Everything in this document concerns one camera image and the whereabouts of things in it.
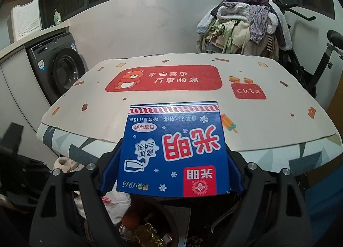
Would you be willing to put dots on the gold foil wrapper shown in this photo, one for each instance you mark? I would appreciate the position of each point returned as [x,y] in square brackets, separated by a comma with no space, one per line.
[150,236]

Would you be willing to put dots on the white red-printed plastic bag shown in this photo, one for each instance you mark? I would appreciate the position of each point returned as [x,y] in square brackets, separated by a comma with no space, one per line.
[118,204]

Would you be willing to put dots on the soap pump bottle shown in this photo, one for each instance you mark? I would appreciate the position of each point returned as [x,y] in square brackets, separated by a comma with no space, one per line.
[57,18]

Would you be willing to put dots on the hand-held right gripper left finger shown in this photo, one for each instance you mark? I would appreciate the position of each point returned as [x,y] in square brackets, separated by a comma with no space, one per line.
[111,166]

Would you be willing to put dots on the white perforated laundry basket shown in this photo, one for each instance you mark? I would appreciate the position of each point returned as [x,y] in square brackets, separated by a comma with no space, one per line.
[25,19]

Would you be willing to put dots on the brown round trash bin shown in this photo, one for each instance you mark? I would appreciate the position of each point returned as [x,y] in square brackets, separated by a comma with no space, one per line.
[171,225]

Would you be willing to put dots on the black exercise bike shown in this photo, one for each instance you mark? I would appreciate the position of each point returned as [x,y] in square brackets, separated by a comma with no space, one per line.
[321,67]

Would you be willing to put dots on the beige fluffy slipper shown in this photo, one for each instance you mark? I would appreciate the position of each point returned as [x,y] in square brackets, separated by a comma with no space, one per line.
[63,164]
[77,166]

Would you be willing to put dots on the blue plastic tub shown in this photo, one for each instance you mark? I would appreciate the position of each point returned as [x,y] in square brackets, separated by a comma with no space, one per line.
[327,201]

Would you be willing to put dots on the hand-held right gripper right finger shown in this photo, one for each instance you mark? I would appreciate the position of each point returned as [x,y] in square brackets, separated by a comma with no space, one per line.
[234,172]

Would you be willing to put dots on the pile of clothes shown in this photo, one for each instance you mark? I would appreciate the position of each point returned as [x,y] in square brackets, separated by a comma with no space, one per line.
[241,30]

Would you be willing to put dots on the grey washing machine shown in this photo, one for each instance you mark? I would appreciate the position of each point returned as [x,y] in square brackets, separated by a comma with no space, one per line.
[61,70]

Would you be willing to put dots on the white paper sheet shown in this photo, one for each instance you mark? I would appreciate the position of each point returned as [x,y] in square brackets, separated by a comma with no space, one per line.
[183,217]

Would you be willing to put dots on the blue ice cream box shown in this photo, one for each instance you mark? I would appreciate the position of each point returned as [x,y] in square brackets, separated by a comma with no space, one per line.
[174,150]

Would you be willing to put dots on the white cabinet counter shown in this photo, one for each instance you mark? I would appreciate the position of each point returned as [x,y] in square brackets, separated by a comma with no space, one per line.
[16,75]

